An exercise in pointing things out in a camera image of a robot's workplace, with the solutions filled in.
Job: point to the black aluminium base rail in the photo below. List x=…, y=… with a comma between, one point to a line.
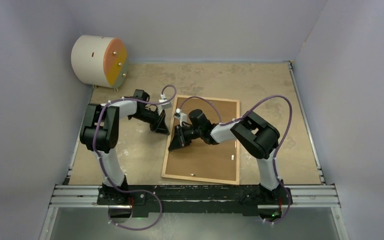
x=247, y=200

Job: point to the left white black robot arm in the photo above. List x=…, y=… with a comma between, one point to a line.
x=99, y=132

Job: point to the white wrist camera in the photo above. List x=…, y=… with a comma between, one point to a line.
x=181, y=116
x=164, y=103

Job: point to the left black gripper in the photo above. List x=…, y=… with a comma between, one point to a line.
x=160, y=126

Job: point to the wooden picture frame with glass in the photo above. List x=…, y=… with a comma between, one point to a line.
x=164, y=165

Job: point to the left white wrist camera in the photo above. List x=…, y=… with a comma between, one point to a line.
x=164, y=103

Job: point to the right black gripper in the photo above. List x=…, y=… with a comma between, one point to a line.
x=179, y=140

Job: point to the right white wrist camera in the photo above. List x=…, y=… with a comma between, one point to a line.
x=181, y=116

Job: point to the brown cardboard backing board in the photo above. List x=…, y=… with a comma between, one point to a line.
x=212, y=155

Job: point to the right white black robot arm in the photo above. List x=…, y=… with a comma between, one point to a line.
x=254, y=133

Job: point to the white cylindrical drum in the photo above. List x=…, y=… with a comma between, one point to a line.
x=100, y=61

